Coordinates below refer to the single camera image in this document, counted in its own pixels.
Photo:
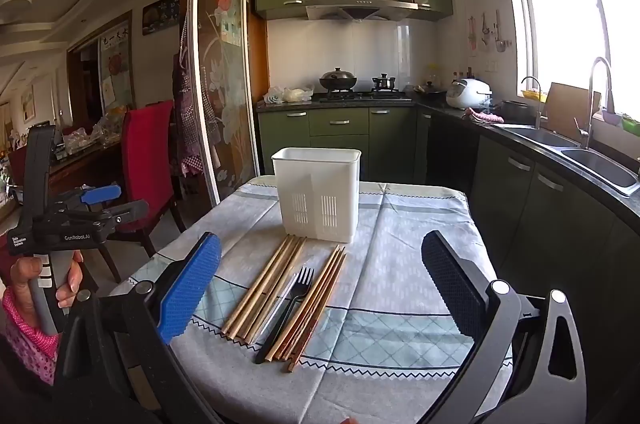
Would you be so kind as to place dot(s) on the wooden cutting board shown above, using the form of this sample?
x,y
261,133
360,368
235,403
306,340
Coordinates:
x,y
565,103

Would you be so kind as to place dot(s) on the dark counter cabinets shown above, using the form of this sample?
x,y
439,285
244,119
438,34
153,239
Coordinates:
x,y
525,184

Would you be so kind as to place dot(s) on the pale patterned tablecloth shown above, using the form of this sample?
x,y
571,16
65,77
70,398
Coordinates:
x,y
400,254

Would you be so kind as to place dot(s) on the flower printed sliding glass door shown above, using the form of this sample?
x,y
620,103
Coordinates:
x,y
225,53

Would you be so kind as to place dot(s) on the white plastic bags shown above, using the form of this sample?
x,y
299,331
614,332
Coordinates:
x,y
290,94

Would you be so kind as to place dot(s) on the white plastic utensil holder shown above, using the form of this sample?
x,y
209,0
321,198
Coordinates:
x,y
315,184

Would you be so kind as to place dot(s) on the checked hanging apron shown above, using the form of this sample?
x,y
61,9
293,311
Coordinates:
x,y
187,113

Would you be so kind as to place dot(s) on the black lidded wok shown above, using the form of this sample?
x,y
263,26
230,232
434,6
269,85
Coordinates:
x,y
338,78

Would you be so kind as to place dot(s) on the hanging wall utensils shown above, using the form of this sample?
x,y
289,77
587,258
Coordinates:
x,y
492,33

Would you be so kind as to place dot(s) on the small black pot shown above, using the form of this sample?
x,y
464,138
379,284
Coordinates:
x,y
384,82

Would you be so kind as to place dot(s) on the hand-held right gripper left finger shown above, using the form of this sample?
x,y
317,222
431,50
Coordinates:
x,y
190,289

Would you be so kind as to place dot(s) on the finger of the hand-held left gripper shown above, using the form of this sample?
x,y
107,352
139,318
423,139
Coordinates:
x,y
102,195
127,211

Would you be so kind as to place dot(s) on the black plastic fork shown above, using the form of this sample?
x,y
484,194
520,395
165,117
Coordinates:
x,y
301,283

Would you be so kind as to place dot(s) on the person's left hand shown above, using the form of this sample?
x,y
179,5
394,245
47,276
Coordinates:
x,y
70,284

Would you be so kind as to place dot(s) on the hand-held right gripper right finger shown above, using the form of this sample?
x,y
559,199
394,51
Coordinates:
x,y
455,291

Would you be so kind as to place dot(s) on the pink cloth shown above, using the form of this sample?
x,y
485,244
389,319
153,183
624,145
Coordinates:
x,y
482,116

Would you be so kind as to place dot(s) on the green lower kitchen cabinets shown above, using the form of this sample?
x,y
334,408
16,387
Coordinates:
x,y
340,123

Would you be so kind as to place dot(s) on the tall steel faucet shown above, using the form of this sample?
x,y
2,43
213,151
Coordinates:
x,y
595,78

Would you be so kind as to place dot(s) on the steel double sink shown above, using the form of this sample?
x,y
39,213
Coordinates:
x,y
600,163

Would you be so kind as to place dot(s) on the clear plastic utensil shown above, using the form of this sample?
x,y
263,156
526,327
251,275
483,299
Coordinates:
x,y
278,306

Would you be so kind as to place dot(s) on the pile of wooden chopsticks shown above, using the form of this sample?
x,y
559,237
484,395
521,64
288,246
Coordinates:
x,y
262,289

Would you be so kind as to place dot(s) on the person's left forearm pink sleeve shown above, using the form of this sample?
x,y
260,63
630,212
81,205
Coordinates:
x,y
25,344

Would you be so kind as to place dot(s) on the green windowsill containers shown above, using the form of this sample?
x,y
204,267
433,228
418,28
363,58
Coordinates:
x,y
622,119

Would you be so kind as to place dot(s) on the gas stove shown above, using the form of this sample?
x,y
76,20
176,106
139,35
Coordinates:
x,y
362,94

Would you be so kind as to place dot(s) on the white rice cooker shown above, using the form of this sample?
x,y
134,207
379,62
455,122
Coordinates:
x,y
467,93

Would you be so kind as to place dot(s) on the red covered wooden chair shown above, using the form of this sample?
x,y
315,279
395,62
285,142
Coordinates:
x,y
145,138

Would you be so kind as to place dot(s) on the small steel faucet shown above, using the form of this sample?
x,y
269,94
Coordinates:
x,y
537,98

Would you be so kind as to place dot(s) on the wall poster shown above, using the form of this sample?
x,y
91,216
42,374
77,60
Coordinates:
x,y
116,63

